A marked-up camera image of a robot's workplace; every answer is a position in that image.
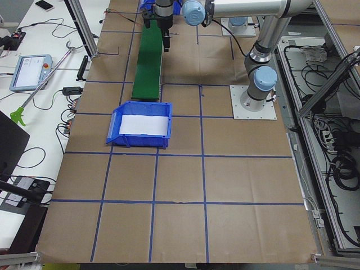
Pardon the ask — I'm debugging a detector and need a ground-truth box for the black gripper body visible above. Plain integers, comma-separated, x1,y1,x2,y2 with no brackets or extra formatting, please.
142,8,173,52

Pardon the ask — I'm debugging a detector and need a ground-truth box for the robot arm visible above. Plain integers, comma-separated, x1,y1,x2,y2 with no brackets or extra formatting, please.
182,0,311,112

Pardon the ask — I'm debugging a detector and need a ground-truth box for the green conveyor belt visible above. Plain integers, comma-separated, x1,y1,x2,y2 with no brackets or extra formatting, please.
131,21,163,100

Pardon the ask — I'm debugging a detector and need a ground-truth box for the white foam pad source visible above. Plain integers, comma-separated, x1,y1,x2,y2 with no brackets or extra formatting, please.
119,115,168,136

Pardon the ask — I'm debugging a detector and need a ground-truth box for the blue source bin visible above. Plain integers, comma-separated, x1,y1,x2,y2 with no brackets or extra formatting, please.
106,101,173,149

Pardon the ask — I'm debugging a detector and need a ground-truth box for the black power adapter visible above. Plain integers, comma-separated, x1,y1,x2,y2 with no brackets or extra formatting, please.
62,87,83,96

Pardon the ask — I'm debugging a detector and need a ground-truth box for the black smartphone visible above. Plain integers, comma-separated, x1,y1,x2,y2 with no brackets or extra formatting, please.
35,0,54,11

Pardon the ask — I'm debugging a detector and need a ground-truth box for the teach pendant tablet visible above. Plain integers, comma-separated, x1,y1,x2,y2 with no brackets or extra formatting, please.
9,54,53,92

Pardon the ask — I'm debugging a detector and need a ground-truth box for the white grabber tool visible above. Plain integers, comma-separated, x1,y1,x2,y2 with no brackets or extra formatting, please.
10,41,82,126

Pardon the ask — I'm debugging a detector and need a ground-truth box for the black monitor corner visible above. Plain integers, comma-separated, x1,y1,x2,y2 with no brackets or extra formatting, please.
0,111,30,182

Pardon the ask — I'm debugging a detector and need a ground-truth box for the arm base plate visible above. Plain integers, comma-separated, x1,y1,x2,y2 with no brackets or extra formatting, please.
229,85,277,120
220,17,257,38

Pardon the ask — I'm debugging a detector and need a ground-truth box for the aluminium frame post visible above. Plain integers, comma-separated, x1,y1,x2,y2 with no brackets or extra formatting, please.
64,0,98,59

